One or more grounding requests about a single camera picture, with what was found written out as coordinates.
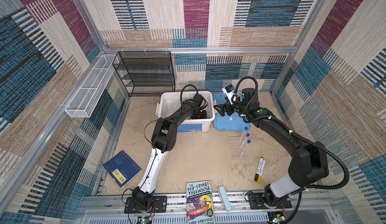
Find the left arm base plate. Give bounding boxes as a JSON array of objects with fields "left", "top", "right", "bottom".
[{"left": 124, "top": 195, "right": 167, "bottom": 214}]

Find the blue plastic bin lid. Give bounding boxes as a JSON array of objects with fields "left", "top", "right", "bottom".
[{"left": 213, "top": 93, "right": 251, "bottom": 132}]

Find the yellow capped white marker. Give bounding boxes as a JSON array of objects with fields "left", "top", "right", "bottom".
[{"left": 257, "top": 159, "right": 266, "bottom": 183}]

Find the black mesh shelf rack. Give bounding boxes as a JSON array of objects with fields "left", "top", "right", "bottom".
[{"left": 113, "top": 51, "right": 176, "bottom": 97}]

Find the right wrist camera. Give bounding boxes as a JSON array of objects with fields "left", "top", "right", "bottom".
[{"left": 222, "top": 84, "right": 237, "bottom": 104}]

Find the clear test tube rack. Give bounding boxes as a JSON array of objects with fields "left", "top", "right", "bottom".
[{"left": 228, "top": 136, "right": 248, "bottom": 160}]

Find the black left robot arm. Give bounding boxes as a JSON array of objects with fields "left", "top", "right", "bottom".
[{"left": 132, "top": 92, "right": 205, "bottom": 210}]

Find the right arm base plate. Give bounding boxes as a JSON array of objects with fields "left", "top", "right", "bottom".
[{"left": 244, "top": 191, "right": 293, "bottom": 210}]

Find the light blue case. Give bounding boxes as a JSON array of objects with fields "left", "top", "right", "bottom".
[{"left": 218, "top": 186, "right": 232, "bottom": 212}]

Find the treehouse paperback book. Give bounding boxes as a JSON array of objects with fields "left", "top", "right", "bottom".
[{"left": 186, "top": 181, "right": 215, "bottom": 224}]

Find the white wire wall basket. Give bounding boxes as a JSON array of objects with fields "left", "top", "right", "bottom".
[{"left": 65, "top": 54, "right": 116, "bottom": 118}]

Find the blue capped test tube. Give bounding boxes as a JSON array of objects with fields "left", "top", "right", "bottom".
[{"left": 240, "top": 139, "right": 251, "bottom": 157}]

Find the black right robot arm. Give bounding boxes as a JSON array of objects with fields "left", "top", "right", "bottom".
[{"left": 214, "top": 84, "right": 350, "bottom": 208}]

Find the black capped white marker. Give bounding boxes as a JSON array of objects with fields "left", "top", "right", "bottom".
[{"left": 254, "top": 157, "right": 263, "bottom": 182}]

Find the dark blue notebook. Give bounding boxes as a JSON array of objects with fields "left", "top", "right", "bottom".
[{"left": 103, "top": 150, "right": 142, "bottom": 188}]

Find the white plastic storage bin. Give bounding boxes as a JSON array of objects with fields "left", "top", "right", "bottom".
[{"left": 155, "top": 90, "right": 216, "bottom": 133}]

